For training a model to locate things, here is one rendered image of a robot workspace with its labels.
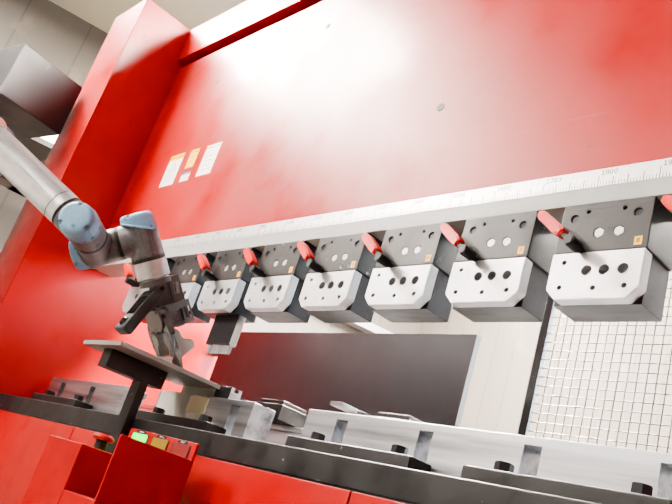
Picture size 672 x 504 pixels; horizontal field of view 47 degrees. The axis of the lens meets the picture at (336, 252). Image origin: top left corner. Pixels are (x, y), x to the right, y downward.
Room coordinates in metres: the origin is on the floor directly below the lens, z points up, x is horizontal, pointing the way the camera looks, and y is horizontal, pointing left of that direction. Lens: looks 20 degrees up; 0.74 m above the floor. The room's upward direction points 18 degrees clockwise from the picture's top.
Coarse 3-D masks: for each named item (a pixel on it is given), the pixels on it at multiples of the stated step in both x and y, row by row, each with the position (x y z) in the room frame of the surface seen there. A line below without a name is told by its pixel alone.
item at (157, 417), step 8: (136, 416) 1.87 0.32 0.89; (144, 416) 1.85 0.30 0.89; (152, 416) 1.82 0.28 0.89; (160, 416) 1.79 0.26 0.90; (168, 416) 1.76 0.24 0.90; (176, 416) 1.74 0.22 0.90; (176, 424) 1.73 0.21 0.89; (184, 424) 1.71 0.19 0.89; (192, 424) 1.68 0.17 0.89; (200, 424) 1.66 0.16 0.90; (208, 424) 1.65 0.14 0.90; (216, 432) 1.66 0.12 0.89; (224, 432) 1.67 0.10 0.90
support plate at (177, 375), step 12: (96, 348) 1.75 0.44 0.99; (120, 348) 1.64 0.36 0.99; (132, 348) 1.62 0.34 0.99; (144, 360) 1.70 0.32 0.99; (156, 360) 1.66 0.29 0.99; (168, 372) 1.76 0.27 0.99; (180, 372) 1.70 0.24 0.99; (180, 384) 1.88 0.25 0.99; (192, 384) 1.82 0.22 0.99; (204, 384) 1.76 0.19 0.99; (216, 384) 1.76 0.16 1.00
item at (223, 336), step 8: (216, 320) 1.87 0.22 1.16; (224, 320) 1.84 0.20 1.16; (232, 320) 1.82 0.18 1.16; (240, 320) 1.80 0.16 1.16; (216, 328) 1.86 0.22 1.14; (224, 328) 1.83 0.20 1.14; (232, 328) 1.81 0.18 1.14; (240, 328) 1.81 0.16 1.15; (208, 336) 1.88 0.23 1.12; (216, 336) 1.85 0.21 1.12; (224, 336) 1.82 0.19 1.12; (232, 336) 1.80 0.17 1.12; (208, 344) 1.87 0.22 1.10; (216, 344) 1.85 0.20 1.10; (224, 344) 1.82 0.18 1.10; (232, 344) 1.81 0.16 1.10; (208, 352) 1.88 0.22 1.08; (216, 352) 1.85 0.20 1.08; (224, 352) 1.82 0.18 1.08
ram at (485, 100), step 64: (384, 0) 1.64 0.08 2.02; (448, 0) 1.45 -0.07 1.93; (512, 0) 1.29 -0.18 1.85; (576, 0) 1.17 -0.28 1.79; (640, 0) 1.06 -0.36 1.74; (192, 64) 2.42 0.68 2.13; (256, 64) 2.05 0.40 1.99; (320, 64) 1.78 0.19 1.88; (384, 64) 1.57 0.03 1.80; (448, 64) 1.40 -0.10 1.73; (512, 64) 1.26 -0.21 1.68; (576, 64) 1.14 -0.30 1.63; (640, 64) 1.04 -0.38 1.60; (192, 128) 2.25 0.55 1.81; (256, 128) 1.94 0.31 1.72; (320, 128) 1.70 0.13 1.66; (384, 128) 1.51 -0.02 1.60; (448, 128) 1.35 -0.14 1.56; (512, 128) 1.23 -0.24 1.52; (576, 128) 1.12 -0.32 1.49; (640, 128) 1.03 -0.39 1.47; (128, 192) 2.47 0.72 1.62; (192, 192) 2.11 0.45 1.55; (256, 192) 1.84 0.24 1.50; (320, 192) 1.63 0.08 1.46; (384, 192) 1.46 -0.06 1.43; (448, 192) 1.32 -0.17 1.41; (576, 192) 1.10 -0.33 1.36; (640, 192) 1.01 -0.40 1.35
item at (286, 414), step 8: (264, 400) 1.97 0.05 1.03; (272, 400) 1.95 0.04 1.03; (280, 400) 1.93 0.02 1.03; (272, 408) 1.92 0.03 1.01; (280, 408) 1.90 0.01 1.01; (288, 408) 1.91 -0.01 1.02; (296, 408) 1.94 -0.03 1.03; (280, 416) 1.90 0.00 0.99; (288, 416) 1.91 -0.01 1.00; (296, 416) 1.93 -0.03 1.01; (304, 416) 1.94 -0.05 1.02; (280, 424) 1.97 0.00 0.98; (288, 424) 1.92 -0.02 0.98; (296, 424) 1.93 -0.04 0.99; (304, 424) 1.95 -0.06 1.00
